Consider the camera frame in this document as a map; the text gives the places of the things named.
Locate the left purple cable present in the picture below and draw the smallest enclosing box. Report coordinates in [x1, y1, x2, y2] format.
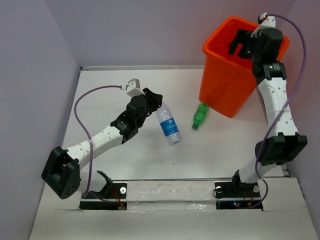
[74, 84, 126, 208]

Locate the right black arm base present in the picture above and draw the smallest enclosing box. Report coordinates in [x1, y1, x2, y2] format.
[212, 181, 263, 210]

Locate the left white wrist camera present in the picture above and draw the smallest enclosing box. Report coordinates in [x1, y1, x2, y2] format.
[120, 78, 144, 98]

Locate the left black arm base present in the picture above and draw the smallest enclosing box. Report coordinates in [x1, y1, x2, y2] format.
[79, 181, 128, 211]

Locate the blue label water bottle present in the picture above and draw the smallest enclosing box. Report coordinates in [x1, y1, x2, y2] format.
[155, 102, 182, 146]

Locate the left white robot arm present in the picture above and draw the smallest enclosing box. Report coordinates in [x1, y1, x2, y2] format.
[41, 88, 163, 200]

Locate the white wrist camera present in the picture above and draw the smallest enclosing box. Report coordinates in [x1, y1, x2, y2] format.
[120, 78, 144, 98]
[250, 12, 276, 38]

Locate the orange plastic bin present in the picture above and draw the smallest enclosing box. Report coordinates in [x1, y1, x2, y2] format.
[199, 17, 290, 118]

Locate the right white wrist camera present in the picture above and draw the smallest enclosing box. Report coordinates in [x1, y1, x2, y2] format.
[250, 12, 276, 38]

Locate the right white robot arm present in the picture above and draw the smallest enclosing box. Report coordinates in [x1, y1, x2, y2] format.
[228, 27, 308, 196]

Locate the white foam block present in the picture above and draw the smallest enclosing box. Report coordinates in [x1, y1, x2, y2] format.
[126, 180, 215, 202]

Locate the green plastic bottle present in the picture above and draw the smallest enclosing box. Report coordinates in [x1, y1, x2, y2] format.
[192, 103, 209, 130]

